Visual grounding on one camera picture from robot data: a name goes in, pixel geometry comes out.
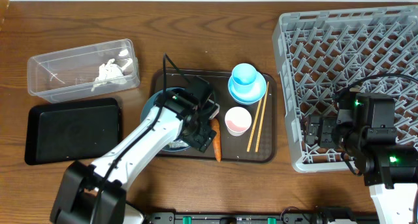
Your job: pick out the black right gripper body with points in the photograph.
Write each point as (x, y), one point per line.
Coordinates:
(332, 134)

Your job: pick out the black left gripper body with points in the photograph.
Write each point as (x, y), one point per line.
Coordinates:
(201, 135)

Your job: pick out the pink plastic cup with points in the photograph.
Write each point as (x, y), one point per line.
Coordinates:
(238, 120)

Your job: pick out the light blue cup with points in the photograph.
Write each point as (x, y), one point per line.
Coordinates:
(244, 76)

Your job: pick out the light blue bowl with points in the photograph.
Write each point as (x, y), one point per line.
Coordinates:
(255, 94)

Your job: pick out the wooden chopstick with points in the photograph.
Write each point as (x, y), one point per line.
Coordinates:
(253, 126)
(262, 118)

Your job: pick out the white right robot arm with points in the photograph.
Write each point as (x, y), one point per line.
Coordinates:
(390, 173)

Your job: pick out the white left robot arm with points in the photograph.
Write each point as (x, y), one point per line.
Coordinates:
(96, 193)

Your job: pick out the grey dishwasher rack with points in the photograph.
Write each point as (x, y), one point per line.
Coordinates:
(321, 52)

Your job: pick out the dark blue plate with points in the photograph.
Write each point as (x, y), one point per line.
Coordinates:
(174, 146)

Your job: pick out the orange carrot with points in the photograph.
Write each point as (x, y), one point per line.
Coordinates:
(217, 139)

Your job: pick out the dark brown serving tray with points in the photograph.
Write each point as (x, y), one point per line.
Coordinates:
(233, 148)

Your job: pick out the clear plastic bin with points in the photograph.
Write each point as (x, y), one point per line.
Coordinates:
(69, 74)

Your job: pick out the black plastic tray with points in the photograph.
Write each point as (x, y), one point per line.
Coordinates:
(72, 131)

